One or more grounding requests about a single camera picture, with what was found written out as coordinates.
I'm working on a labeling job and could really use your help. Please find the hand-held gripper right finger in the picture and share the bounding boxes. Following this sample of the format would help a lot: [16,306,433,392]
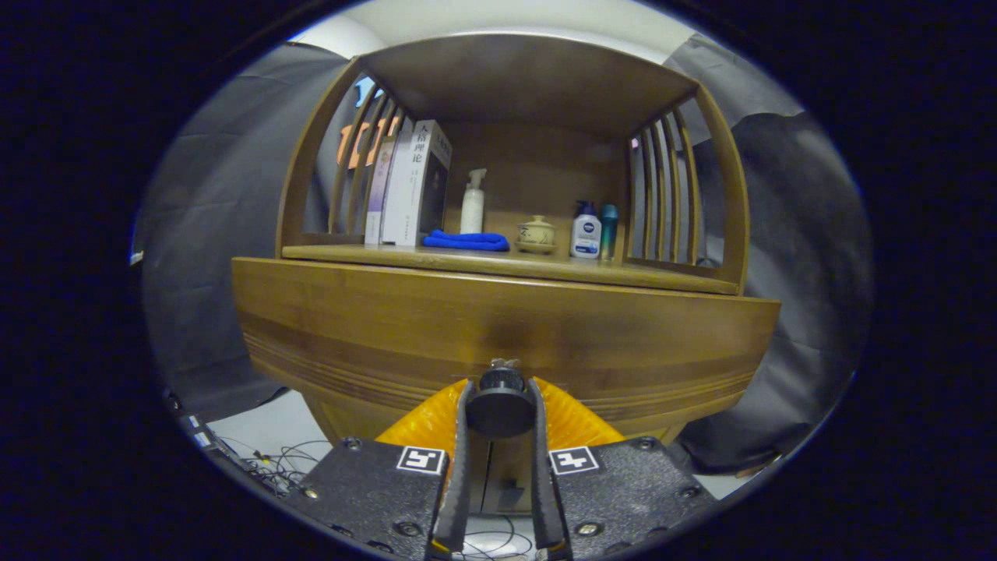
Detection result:
[528,377,717,560]

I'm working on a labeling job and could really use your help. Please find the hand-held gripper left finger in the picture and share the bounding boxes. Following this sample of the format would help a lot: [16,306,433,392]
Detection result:
[290,379,477,560]

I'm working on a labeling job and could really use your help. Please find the black drawer knob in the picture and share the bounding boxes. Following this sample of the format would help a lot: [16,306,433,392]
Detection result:
[466,366,537,439]

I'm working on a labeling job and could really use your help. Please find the wooden drawer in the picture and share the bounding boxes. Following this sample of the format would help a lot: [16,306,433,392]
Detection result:
[232,257,781,446]

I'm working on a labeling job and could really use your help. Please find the wooden countertop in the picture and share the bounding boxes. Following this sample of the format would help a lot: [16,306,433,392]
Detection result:
[282,244,739,295]

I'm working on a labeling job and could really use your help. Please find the wooden cabinet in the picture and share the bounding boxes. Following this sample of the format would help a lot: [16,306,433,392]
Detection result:
[232,33,781,515]

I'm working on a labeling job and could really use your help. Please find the black floor device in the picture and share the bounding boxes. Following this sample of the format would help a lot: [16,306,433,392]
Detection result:
[164,390,228,462]

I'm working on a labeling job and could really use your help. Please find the white lotion bottle blue cap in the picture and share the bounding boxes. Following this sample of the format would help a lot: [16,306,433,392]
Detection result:
[570,200,602,259]

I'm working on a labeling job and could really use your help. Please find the teal bottle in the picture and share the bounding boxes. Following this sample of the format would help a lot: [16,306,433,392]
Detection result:
[599,204,619,262]

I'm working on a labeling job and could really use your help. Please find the blue folded cloth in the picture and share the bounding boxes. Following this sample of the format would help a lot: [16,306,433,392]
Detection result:
[423,229,510,252]

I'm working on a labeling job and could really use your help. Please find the beige lidded teacup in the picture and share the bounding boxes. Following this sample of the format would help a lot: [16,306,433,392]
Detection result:
[515,215,558,255]

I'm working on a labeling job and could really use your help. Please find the thin purple book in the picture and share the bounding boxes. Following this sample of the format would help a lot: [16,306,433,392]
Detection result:
[365,134,398,246]

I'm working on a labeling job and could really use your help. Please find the white pump bottle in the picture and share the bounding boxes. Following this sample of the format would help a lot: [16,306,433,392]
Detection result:
[460,168,488,235]

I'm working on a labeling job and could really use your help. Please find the thin white book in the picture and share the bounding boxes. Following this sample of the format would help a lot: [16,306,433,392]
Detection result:
[379,117,416,248]

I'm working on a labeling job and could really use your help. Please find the thick white book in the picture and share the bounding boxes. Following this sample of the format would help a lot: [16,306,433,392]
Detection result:
[401,119,453,249]

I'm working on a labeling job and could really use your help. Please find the tangle of black cables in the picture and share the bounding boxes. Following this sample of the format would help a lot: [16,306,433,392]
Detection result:
[461,531,538,559]
[234,440,329,496]

